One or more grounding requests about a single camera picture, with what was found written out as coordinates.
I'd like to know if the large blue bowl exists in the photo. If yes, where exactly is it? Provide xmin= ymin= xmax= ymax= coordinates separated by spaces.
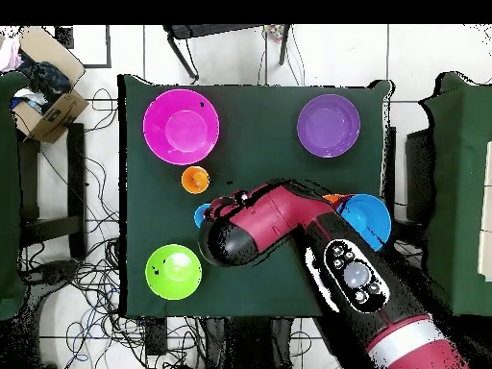
xmin=335 ymin=193 xmax=392 ymax=253

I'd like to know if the blue cup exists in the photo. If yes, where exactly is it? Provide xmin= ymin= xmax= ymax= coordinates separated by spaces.
xmin=193 ymin=203 xmax=212 ymax=229

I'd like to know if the orange cup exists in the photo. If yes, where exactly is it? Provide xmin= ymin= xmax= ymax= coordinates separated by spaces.
xmin=181 ymin=165 xmax=211 ymax=195

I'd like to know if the green bowl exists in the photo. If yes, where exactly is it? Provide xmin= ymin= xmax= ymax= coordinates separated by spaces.
xmin=144 ymin=243 xmax=204 ymax=301

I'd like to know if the dark green table cloth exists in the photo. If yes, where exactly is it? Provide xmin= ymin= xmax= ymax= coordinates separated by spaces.
xmin=116 ymin=73 xmax=393 ymax=318

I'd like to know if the pink bowl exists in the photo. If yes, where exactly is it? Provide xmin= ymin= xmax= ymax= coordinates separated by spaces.
xmin=142 ymin=88 xmax=221 ymax=166

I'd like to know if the purple bowl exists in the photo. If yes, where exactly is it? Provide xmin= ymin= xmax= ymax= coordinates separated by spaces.
xmin=296 ymin=93 xmax=361 ymax=160

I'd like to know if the colourful toy pile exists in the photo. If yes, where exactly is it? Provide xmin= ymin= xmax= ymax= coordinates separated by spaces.
xmin=264 ymin=24 xmax=285 ymax=43

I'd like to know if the cardboard box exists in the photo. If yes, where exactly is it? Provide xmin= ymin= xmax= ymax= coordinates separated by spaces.
xmin=11 ymin=26 xmax=90 ymax=144

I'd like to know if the black box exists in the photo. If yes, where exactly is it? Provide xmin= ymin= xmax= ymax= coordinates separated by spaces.
xmin=406 ymin=128 xmax=435 ymax=226

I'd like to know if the green cloth covered table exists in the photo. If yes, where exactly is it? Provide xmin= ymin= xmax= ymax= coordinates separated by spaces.
xmin=0 ymin=71 xmax=30 ymax=321
xmin=420 ymin=71 xmax=492 ymax=316

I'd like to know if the dark blue cloth bundle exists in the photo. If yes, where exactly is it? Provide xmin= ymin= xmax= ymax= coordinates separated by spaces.
xmin=16 ymin=49 xmax=72 ymax=112

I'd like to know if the pink white cloth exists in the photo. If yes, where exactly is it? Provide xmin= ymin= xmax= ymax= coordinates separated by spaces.
xmin=0 ymin=36 xmax=22 ymax=72

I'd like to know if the tangle of floor cables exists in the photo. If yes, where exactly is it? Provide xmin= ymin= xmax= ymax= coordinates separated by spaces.
xmin=22 ymin=87 xmax=205 ymax=369

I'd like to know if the black bench frame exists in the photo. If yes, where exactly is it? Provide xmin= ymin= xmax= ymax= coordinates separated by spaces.
xmin=16 ymin=122 xmax=87 ymax=262

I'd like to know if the black metal stool frame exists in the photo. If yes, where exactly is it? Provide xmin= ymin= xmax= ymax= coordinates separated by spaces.
xmin=162 ymin=24 xmax=292 ymax=84

